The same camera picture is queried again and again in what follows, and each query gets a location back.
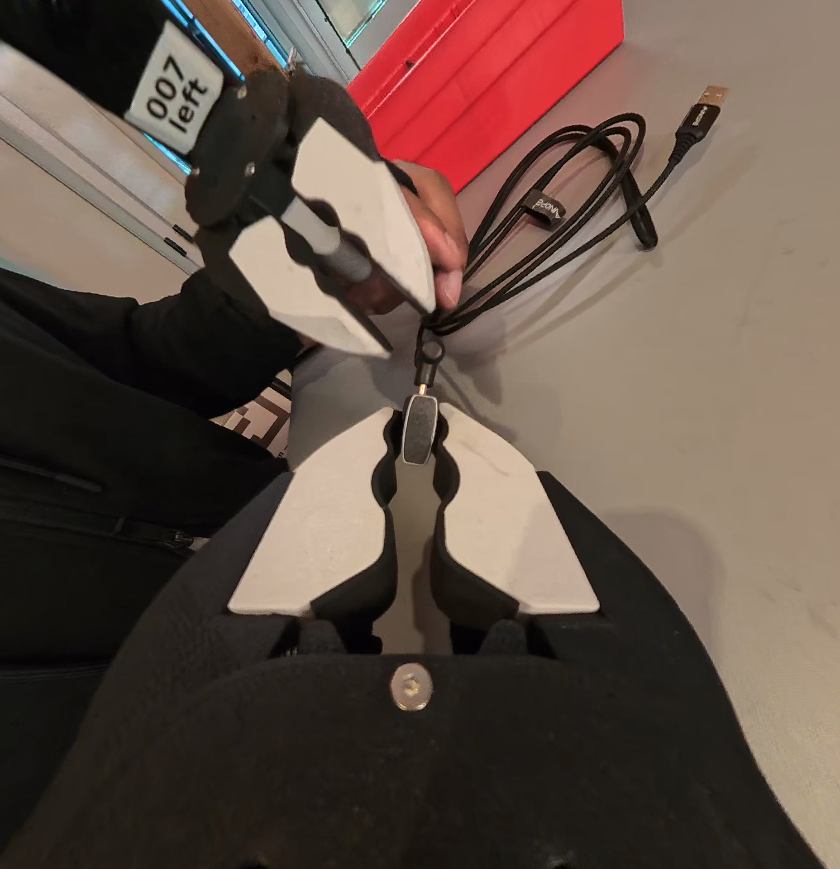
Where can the person in black jacket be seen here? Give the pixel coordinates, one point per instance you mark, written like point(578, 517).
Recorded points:
point(67, 577)

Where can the person's left hand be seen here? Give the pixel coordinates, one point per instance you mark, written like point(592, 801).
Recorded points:
point(444, 244)

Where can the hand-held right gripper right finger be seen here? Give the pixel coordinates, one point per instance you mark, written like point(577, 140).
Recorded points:
point(508, 536)

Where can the wooden post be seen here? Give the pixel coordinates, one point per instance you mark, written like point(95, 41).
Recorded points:
point(223, 27)

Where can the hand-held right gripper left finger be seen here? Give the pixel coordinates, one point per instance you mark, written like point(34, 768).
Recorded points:
point(325, 536)

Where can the grey usb hub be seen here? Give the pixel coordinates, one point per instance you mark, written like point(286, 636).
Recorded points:
point(420, 434)

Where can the black white marker card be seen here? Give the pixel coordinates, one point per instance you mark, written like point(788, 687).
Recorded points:
point(257, 421)

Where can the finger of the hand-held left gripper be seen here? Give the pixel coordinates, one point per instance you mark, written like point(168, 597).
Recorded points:
point(284, 285)
point(366, 197)

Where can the red storage bin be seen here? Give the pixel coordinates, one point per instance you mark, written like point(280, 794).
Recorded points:
point(488, 81)

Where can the person's left forearm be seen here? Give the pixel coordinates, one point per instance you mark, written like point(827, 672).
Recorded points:
point(155, 353)

